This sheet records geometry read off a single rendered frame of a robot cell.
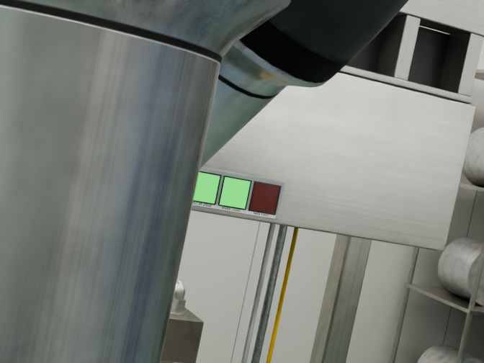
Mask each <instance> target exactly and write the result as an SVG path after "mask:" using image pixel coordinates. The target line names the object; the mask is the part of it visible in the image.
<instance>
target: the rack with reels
mask: <svg viewBox="0 0 484 363"><path fill-rule="evenodd" d="M475 79H479V80H482V81H484V69H477V70H476V74H475ZM462 170H463V172H464V175H465V176H466V178H467V179H468V180H469V182H471V183H472V184H474V185H475V186H473V185H469V184H463V183H460V185H459V187H462V188H465V189H471V190H475V191H479V192H484V127H482V128H480V129H477V130H476V131H475V132H473V133H472V134H471V135H470V139H469V142H468V146H467V152H466V155H465V162H464V165H463V169H462ZM418 251H419V248H417V247H414V250H413V255H412V259H411V265H410V269H409V273H408V279H407V282H406V283H405V285H404V286H405V292H404V296H403V302H402V305H401V309H400V315H399V319H398V325H397V329H396V332H395V339H394V342H393V348H392V352H391V356H390V362H389V363H395V357H396V353H397V350H398V343H399V340H400V334H401V330H402V326H403V320H404V317H405V310H406V307H407V303H408V297H409V293H410V290H411V289H412V290H415V291H417V292H420V293H421V294H424V295H426V296H429V297H431V298H434V299H435V300H438V301H440V302H442V303H445V304H447V305H450V306H452V307H454V308H456V309H459V310H461V311H464V312H466V313H467V316H466V320H465V326H464V330H463V333H462V339H461V343H460V349H457V348H455V347H453V346H451V345H449V344H437V345H434V346H432V347H430V348H429V349H427V350H426V351H425V352H424V353H423V354H422V355H421V357H420V358H419V360H418V362H417V363H484V360H483V361H482V360H480V359H478V358H476V357H474V356H472V355H470V354H467V353H465V347H466V343H467V337H468V333H469V330H470V324H471V320H472V315H483V316H484V239H483V242H481V241H476V240H474V239H471V238H459V239H457V240H455V241H453V242H451V243H450V244H449V245H448V246H447V247H446V248H445V251H443V252H442V254H441V256H440V259H439V264H438V276H439V281H440V282H441V284H442V286H443V288H439V287H430V286H424V285H419V284H412V280H413V274H414V270H415V267H416V260H417V257H418Z"/></svg>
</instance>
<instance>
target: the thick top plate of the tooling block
mask: <svg viewBox="0 0 484 363"><path fill-rule="evenodd" d="M203 326H204V322H203V321H202V320H201V319H199V318H198V317H197V316H196V315H195V314H193V313H192V312H191V311H189V310H188V309H187V308H185V307H184V315H172V314H170V317H169V324H168V327H167V331H166V338H165V341H164V345H163V352H162V356H161V361H162V362H178V363H196V360H197V354H198V350H199V346H200V339H201V335H202V329H203Z"/></svg>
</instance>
